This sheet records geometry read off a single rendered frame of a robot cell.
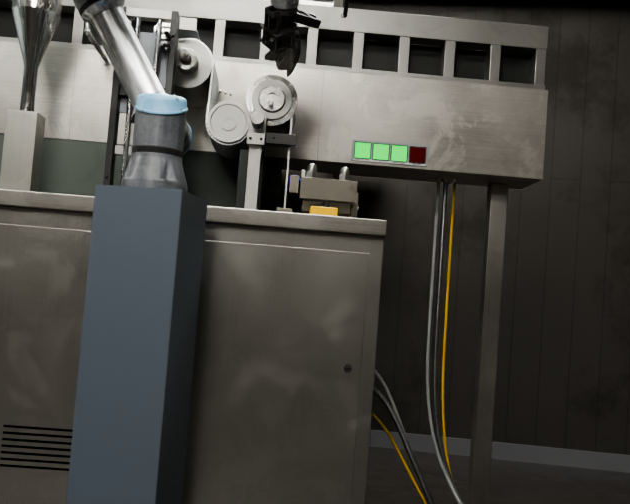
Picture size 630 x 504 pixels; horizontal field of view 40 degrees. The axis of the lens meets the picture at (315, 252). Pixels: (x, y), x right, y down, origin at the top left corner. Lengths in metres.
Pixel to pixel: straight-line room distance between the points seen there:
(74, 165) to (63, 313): 0.76
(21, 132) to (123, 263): 0.85
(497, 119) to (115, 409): 1.63
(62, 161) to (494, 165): 1.40
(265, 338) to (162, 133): 0.58
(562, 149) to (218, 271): 2.60
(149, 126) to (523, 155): 1.40
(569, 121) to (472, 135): 1.63
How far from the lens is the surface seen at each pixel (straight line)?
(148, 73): 2.21
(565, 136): 4.50
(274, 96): 2.53
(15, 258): 2.31
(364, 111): 2.89
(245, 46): 3.01
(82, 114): 2.94
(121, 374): 1.94
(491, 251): 3.07
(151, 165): 1.98
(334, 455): 2.25
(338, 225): 2.20
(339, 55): 3.01
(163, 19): 2.50
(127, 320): 1.93
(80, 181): 2.90
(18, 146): 2.68
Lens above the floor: 0.67
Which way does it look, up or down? 3 degrees up
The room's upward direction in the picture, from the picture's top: 4 degrees clockwise
